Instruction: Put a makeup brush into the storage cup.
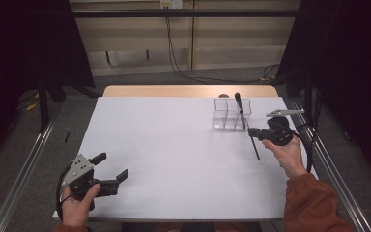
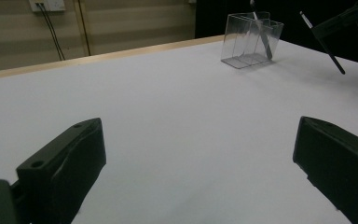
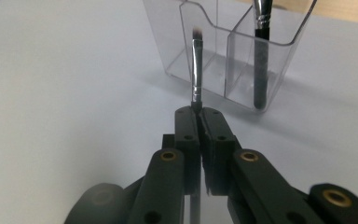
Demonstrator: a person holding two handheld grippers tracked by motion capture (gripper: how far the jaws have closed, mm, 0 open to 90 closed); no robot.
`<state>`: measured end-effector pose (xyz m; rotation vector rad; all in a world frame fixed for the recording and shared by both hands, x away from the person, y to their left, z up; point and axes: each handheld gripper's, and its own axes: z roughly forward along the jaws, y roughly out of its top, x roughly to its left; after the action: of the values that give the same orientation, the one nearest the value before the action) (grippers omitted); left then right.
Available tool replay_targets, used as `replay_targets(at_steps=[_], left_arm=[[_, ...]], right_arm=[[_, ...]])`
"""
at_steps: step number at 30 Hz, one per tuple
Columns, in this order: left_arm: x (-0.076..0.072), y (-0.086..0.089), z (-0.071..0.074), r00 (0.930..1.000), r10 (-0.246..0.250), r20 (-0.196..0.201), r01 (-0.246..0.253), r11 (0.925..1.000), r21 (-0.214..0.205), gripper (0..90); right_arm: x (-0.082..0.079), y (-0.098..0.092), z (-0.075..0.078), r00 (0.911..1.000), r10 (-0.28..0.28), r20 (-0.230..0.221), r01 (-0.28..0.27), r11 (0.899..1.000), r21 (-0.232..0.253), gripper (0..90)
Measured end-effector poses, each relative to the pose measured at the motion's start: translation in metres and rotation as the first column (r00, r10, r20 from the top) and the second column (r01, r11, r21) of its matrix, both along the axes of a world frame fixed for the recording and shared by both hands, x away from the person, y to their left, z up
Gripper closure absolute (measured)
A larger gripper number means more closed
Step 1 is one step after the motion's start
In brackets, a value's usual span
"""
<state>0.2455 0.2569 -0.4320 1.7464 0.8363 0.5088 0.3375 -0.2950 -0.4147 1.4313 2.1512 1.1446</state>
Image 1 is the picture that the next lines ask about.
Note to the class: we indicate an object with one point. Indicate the wooden table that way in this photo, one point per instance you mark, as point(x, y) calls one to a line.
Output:
point(174, 91)

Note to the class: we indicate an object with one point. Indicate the person's left hand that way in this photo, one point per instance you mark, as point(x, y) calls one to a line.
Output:
point(74, 211)

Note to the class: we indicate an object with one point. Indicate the black metal stand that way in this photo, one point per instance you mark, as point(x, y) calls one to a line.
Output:
point(308, 93)
point(43, 109)

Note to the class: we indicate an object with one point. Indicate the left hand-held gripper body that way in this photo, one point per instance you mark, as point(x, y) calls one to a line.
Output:
point(79, 174)

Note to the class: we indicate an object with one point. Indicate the white table cover board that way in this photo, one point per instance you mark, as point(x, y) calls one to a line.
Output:
point(180, 187)

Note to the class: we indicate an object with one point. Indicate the clear acrylic organizer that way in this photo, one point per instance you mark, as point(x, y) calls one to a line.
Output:
point(227, 121)

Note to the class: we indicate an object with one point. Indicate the person's right hand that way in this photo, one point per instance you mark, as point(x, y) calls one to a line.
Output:
point(288, 158)

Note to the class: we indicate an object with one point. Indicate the aluminium floor rail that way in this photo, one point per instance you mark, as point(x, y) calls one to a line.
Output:
point(22, 180)
point(327, 161)

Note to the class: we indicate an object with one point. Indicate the white wall outlet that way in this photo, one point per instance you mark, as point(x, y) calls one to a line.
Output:
point(171, 4)

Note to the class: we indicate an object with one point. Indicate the black curtain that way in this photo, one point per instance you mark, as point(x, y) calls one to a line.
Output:
point(29, 48)
point(351, 64)

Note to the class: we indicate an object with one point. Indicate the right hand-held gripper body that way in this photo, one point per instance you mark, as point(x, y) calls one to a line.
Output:
point(280, 129)

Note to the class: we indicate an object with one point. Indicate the black horizontal bar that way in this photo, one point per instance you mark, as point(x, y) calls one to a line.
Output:
point(180, 13)

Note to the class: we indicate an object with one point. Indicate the small black stick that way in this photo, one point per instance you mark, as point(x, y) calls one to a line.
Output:
point(67, 137)

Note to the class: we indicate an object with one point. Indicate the yellow floor object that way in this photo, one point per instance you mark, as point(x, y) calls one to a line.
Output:
point(32, 105)

